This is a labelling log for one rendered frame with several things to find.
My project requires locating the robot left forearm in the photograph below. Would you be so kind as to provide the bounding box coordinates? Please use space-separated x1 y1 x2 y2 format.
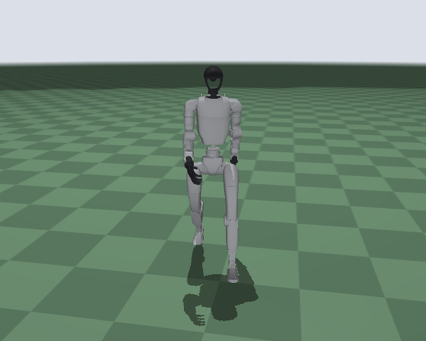
230 131 242 160

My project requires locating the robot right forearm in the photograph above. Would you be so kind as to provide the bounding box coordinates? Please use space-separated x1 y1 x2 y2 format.
183 131 194 164

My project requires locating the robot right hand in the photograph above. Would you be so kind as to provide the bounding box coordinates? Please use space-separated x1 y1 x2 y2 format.
185 156 202 185

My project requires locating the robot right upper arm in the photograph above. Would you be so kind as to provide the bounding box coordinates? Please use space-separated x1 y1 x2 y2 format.
184 99 198 141

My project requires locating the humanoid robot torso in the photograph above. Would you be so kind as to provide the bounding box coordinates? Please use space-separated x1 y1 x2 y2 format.
196 94 231 175

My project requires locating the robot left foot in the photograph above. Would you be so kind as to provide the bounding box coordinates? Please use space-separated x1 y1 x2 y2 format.
226 265 239 283

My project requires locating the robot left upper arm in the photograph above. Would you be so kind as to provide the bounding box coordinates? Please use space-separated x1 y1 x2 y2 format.
229 99 242 139

